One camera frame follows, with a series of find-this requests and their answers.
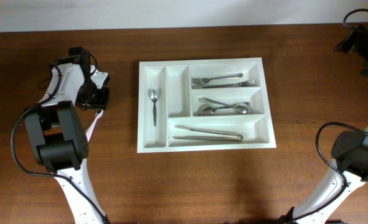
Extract pink plastic knife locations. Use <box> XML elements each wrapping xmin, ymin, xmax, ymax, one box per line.
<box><xmin>85</xmin><ymin>123</ymin><xmax>96</xmax><ymax>141</ymax></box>

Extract small metal teaspoon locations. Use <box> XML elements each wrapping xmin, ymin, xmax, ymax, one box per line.
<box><xmin>85</xmin><ymin>110</ymin><xmax>103</xmax><ymax>131</ymax></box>
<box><xmin>149</xmin><ymin>89</ymin><xmax>159</xmax><ymax>127</ymax></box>

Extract metal fork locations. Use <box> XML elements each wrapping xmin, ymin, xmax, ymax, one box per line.
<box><xmin>191</xmin><ymin>73</ymin><xmax>243</xmax><ymax>85</ymax></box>

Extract metal fork crosswise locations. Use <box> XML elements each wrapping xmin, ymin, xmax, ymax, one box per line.
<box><xmin>202</xmin><ymin>80</ymin><xmax>257</xmax><ymax>88</ymax></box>

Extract metal tongs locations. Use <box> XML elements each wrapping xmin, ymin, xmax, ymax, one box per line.
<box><xmin>172</xmin><ymin>125</ymin><xmax>244</xmax><ymax>142</ymax></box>

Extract metal spoon bowl down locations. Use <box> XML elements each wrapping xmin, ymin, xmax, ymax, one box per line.
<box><xmin>197</xmin><ymin>97</ymin><xmax>253</xmax><ymax>116</ymax></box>

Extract large metal spoon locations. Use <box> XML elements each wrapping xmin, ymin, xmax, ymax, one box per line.
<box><xmin>197</xmin><ymin>103</ymin><xmax>254</xmax><ymax>116</ymax></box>

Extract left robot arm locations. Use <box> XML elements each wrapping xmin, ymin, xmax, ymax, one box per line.
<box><xmin>20</xmin><ymin>47</ymin><xmax>110</xmax><ymax>223</ymax></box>

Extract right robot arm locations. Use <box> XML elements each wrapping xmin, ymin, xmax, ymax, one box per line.
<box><xmin>279</xmin><ymin>25</ymin><xmax>368</xmax><ymax>223</ymax></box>

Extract white plastic cutlery tray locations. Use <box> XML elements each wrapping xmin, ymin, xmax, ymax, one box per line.
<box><xmin>137</xmin><ymin>57</ymin><xmax>276</xmax><ymax>153</ymax></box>

